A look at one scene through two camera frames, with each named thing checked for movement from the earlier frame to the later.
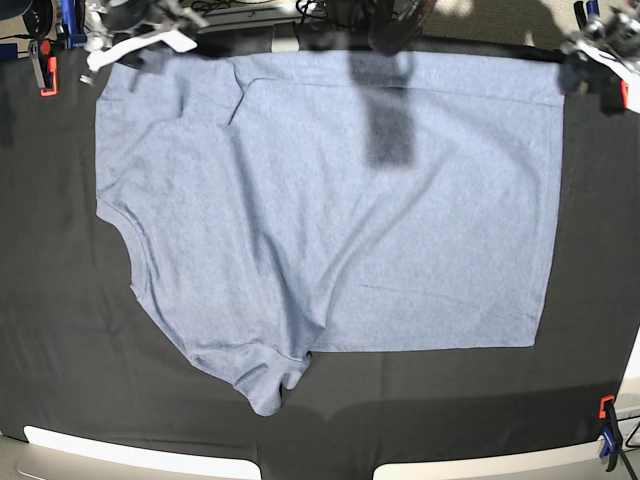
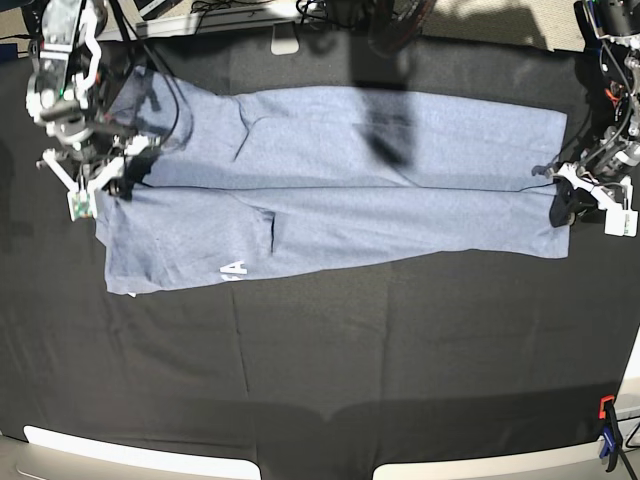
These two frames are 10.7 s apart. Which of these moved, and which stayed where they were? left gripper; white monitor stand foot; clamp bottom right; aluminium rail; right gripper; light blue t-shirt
Moved: light blue t-shirt; right gripper; left gripper
Stayed: aluminium rail; white monitor stand foot; clamp bottom right
